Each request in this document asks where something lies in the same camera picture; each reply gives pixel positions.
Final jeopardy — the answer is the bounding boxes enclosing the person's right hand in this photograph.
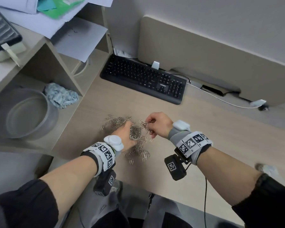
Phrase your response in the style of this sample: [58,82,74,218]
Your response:
[145,112,174,139]

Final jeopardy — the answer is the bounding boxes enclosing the person's left hand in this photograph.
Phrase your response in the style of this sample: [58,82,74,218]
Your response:
[113,121,138,152]

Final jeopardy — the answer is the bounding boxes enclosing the clear jar with label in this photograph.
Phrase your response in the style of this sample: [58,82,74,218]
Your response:
[129,125,142,140]

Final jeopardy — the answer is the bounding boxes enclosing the pile of silver paper clips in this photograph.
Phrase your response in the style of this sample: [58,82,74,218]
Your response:
[99,114,155,164]

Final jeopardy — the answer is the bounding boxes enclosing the person's left forearm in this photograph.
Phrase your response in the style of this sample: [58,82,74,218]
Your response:
[39,155,98,221]

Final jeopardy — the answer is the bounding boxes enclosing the person's right forearm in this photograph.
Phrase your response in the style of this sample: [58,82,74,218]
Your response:
[196,146,262,207]

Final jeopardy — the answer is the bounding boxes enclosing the person's grey trousers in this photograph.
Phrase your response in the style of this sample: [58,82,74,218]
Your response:
[69,180,193,228]

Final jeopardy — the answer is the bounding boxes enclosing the white round tracker puck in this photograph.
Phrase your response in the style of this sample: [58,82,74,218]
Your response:
[173,120,191,132]
[104,136,124,151]

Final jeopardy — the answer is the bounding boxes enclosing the grey marker wristband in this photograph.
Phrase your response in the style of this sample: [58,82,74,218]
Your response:
[80,142,116,177]
[168,130,213,165]

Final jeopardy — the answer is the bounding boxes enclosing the black keyboard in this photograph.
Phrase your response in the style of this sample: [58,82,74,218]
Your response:
[100,54,187,105]

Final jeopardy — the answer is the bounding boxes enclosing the pale blue crumpled cloth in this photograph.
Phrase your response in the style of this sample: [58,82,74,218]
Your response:
[44,83,79,109]

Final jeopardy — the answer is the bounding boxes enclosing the white coiled tube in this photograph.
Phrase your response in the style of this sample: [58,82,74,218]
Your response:
[72,60,91,76]

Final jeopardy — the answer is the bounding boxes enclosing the white printed paper slip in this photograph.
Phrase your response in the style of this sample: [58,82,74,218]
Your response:
[113,47,131,59]

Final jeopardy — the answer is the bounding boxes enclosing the beige desk divider panel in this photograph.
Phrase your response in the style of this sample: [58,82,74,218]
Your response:
[137,16,285,107]

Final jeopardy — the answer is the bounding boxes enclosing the black left sleeve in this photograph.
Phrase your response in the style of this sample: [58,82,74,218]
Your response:
[0,179,59,228]

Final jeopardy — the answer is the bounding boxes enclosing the black sleeve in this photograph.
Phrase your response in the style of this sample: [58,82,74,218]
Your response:
[0,179,59,228]
[231,174,285,228]

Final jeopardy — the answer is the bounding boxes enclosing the black right sleeve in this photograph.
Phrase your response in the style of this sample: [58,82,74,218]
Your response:
[231,174,285,228]

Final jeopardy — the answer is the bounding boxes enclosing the green packet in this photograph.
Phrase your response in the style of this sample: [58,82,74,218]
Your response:
[41,0,86,20]

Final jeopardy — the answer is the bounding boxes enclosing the black ribbed device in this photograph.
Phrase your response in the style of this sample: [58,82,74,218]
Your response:
[0,2,23,54]

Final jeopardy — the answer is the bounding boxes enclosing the white paper stack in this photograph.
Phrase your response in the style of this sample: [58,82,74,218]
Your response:
[0,0,40,15]

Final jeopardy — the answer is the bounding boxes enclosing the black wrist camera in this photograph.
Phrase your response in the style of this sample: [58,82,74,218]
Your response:
[93,169,117,197]
[164,154,187,181]

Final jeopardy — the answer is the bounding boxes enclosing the white cable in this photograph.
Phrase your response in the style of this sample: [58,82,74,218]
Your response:
[186,83,255,109]

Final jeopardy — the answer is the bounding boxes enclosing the black camera cable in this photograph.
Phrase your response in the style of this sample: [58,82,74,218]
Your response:
[203,177,208,228]

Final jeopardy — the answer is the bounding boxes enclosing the white box with strap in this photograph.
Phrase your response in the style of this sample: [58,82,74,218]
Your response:
[0,41,27,67]

